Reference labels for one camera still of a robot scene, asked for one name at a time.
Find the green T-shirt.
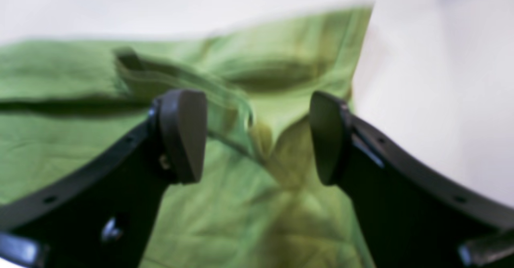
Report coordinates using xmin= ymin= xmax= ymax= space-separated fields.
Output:
xmin=0 ymin=4 xmax=375 ymax=268

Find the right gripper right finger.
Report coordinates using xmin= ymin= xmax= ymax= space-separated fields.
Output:
xmin=310 ymin=92 xmax=514 ymax=268

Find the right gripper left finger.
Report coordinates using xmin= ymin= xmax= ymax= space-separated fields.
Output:
xmin=0 ymin=89 xmax=208 ymax=268

